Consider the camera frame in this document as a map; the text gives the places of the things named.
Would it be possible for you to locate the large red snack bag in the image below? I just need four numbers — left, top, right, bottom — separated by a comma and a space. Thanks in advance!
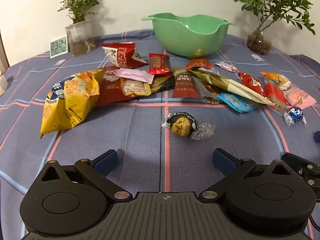
96, 66, 140, 107

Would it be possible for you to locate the red square packet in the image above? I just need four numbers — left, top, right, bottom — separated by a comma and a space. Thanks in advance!
264, 82, 287, 110

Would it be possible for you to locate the yellow and white small packet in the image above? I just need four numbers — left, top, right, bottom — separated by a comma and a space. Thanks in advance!
120, 77, 152, 97

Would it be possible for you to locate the white wrapped candy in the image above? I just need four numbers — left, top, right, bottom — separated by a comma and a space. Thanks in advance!
278, 79, 293, 91

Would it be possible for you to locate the leafy plant in glass vase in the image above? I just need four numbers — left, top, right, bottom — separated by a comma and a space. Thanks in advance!
235, 0, 316, 55

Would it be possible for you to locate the brown drink powder packet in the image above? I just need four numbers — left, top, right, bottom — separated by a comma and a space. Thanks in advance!
172, 67, 202, 99

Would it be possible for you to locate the clear nut packet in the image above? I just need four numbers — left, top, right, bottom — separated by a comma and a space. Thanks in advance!
194, 76, 222, 105

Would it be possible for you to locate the green plastic bowl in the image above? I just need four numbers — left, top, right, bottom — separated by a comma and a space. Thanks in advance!
142, 12, 235, 58

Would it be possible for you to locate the small red flat packet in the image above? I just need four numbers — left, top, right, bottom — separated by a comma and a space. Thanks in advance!
185, 58, 214, 70

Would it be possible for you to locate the yellow chip bag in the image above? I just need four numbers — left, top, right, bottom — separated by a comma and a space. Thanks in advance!
41, 68, 105, 139

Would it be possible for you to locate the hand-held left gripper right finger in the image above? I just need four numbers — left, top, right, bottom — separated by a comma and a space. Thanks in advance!
199, 148, 298, 202

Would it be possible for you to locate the red bar packet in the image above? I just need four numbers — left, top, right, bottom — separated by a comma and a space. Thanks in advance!
148, 53, 174, 77

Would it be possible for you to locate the orange small packet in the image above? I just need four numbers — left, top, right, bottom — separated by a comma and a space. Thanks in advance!
260, 71, 288, 84

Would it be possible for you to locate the red and white snack packet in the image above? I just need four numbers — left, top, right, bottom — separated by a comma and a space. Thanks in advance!
102, 42, 148, 69

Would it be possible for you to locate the light blue packet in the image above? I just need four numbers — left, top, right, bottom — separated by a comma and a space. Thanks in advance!
216, 93, 258, 113

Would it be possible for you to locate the gold black chocolate ball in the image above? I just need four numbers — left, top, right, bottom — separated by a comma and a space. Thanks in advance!
161, 112, 216, 141

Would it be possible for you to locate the black gold striped packet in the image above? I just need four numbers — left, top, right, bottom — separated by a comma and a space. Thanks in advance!
149, 74, 175, 93

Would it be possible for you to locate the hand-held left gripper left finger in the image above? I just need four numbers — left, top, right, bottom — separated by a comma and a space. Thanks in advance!
35, 149, 133, 202

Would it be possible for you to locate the white digital clock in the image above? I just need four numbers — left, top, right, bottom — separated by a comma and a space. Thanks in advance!
49, 37, 68, 58

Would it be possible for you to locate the pale pink small packet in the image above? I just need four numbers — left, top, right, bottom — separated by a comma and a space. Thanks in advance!
114, 68, 154, 84

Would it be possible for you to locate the pink patterned packet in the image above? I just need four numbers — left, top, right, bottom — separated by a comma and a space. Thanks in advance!
284, 86, 317, 109

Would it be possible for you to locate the blue wrapped chocolate ball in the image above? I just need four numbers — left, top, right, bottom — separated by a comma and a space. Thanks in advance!
284, 106, 308, 126

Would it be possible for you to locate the pink and red small packet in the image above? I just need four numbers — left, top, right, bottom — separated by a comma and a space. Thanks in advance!
214, 61, 238, 73

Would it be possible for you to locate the blue plaid blanket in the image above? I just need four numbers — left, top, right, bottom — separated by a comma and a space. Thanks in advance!
0, 29, 320, 240

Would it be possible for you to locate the leafy plant in clear pot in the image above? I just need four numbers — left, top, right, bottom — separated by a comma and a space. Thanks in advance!
55, 0, 100, 57

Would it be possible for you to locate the red crinkled snack packet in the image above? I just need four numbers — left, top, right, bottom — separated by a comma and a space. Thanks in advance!
237, 72, 266, 97

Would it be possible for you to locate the long gold snack packet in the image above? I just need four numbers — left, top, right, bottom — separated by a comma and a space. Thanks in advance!
191, 68, 242, 93

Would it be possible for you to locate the white stick packet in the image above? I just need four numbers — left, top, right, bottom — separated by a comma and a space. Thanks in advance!
226, 79, 276, 106

